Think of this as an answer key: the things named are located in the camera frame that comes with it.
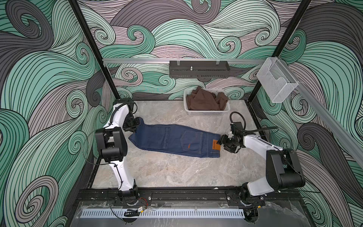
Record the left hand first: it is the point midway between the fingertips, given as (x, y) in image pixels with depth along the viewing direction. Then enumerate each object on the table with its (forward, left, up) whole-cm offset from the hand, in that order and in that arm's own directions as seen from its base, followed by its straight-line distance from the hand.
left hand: (135, 129), depth 88 cm
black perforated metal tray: (+35, -42, +20) cm, 59 cm away
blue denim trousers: (0, -27, -12) cm, 29 cm away
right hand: (-6, -54, -9) cm, 55 cm away
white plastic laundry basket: (+19, -38, -5) cm, 42 cm away
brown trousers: (+31, -45, -3) cm, 55 cm away
